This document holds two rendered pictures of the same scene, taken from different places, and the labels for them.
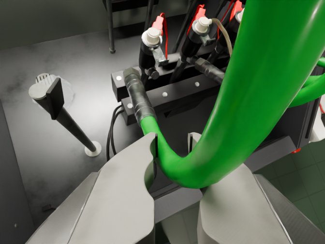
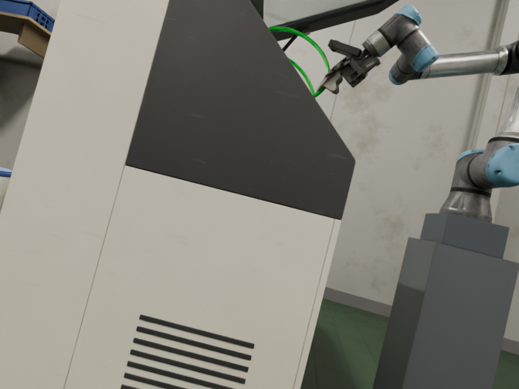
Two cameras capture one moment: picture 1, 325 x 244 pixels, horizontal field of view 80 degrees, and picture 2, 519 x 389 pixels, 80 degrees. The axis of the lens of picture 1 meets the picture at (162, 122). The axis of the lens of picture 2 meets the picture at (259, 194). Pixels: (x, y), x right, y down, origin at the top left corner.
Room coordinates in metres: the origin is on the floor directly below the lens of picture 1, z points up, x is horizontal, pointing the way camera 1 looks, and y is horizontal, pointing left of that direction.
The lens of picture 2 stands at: (-0.81, 0.67, 0.78)
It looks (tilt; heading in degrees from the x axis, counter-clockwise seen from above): 2 degrees up; 327
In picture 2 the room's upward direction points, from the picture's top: 14 degrees clockwise
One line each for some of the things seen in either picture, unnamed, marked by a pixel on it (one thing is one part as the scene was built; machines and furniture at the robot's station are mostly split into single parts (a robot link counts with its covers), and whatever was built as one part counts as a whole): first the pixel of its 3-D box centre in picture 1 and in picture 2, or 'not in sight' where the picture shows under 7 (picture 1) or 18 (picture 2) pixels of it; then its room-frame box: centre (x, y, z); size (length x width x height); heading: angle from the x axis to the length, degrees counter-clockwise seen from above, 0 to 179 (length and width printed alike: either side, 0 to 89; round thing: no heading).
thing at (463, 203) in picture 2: not in sight; (466, 205); (-0.31, -0.48, 0.95); 0.15 x 0.15 x 0.10
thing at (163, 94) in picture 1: (181, 86); not in sight; (0.27, 0.01, 0.91); 0.34 x 0.10 x 0.15; 147
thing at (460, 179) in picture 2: not in sight; (476, 172); (-0.31, -0.48, 1.07); 0.13 x 0.12 x 0.14; 142
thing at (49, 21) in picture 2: not in sight; (24, 16); (3.70, 1.40, 2.17); 0.49 x 0.36 x 0.19; 49
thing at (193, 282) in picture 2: not in sight; (214, 300); (0.19, 0.10, 0.39); 0.70 x 0.58 x 0.79; 147
